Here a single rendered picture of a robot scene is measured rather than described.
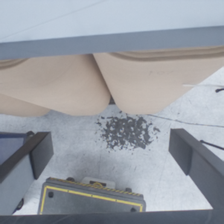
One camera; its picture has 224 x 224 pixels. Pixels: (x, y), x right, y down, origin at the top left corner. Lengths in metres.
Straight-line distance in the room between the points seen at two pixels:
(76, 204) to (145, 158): 0.63
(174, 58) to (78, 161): 1.26
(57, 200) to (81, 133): 0.55
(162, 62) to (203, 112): 1.21
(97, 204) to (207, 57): 1.03
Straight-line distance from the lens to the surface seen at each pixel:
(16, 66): 0.41
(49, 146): 0.17
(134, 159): 1.39
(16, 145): 1.57
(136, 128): 1.37
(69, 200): 1.20
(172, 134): 0.16
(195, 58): 0.35
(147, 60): 0.34
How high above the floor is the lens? 1.37
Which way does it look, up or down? 80 degrees down
